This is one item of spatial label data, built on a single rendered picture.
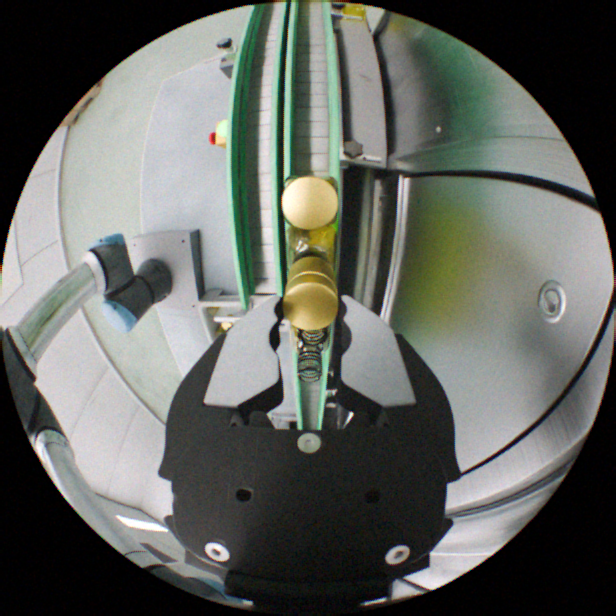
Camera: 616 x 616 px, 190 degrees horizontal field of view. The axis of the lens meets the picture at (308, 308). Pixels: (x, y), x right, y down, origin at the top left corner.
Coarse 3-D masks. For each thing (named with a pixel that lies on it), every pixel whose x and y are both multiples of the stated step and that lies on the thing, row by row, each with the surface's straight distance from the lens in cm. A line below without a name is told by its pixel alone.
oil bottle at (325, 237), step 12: (288, 228) 22; (300, 228) 21; (324, 228) 21; (288, 240) 21; (300, 240) 20; (312, 240) 20; (324, 240) 20; (336, 240) 21; (288, 252) 21; (288, 264) 21
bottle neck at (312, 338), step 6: (300, 330) 18; (306, 330) 20; (312, 330) 21; (318, 330) 20; (324, 330) 18; (300, 336) 19; (306, 336) 20; (312, 336) 20; (318, 336) 20; (324, 336) 19; (306, 342) 19; (312, 342) 19; (318, 342) 19; (324, 342) 19
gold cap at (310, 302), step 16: (304, 272) 12; (320, 272) 12; (288, 288) 12; (304, 288) 11; (320, 288) 11; (288, 304) 12; (304, 304) 12; (320, 304) 12; (336, 304) 12; (288, 320) 12; (304, 320) 12; (320, 320) 12
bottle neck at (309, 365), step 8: (304, 352) 24; (312, 352) 23; (320, 352) 24; (304, 360) 23; (312, 360) 23; (320, 360) 24; (304, 368) 22; (312, 368) 22; (320, 368) 23; (304, 376) 24; (312, 376) 24; (320, 376) 23
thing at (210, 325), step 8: (200, 304) 61; (208, 304) 59; (216, 304) 58; (224, 304) 57; (232, 304) 56; (240, 304) 55; (200, 312) 63; (224, 312) 68; (232, 312) 67; (248, 312) 65; (208, 320) 66; (208, 328) 66; (216, 328) 71; (208, 336) 67
